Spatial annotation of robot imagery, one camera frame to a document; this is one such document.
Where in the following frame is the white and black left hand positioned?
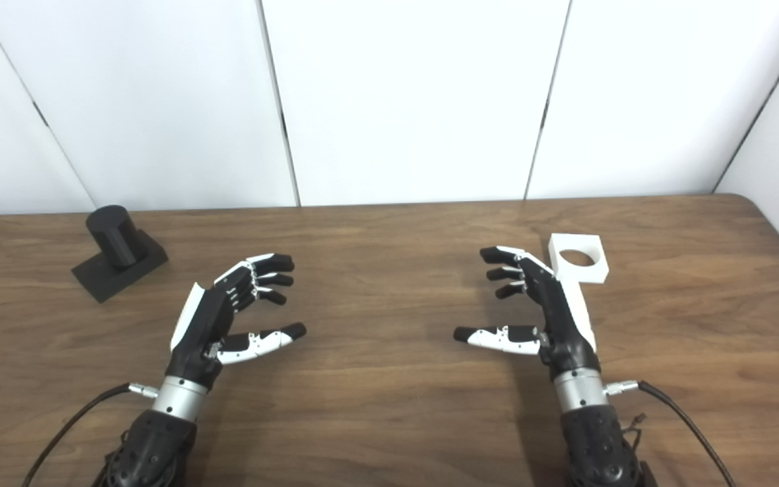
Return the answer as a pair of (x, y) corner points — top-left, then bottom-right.
(165, 253), (308, 392)

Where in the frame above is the white and black right hand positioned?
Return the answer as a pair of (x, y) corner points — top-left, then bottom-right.
(453, 246), (600, 386)

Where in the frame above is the white square piece with hole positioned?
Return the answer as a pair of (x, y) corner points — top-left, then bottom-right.
(548, 233), (610, 283)

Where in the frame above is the black peg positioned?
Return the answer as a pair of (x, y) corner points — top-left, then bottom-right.
(70, 205), (169, 304)

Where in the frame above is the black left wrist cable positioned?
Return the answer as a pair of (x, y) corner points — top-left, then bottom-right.
(22, 383), (160, 487)

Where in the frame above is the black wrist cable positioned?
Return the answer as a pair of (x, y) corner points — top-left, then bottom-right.
(22, 383), (160, 487)
(604, 380), (735, 487)

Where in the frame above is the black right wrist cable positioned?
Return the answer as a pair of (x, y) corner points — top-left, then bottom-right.
(604, 380), (735, 487)

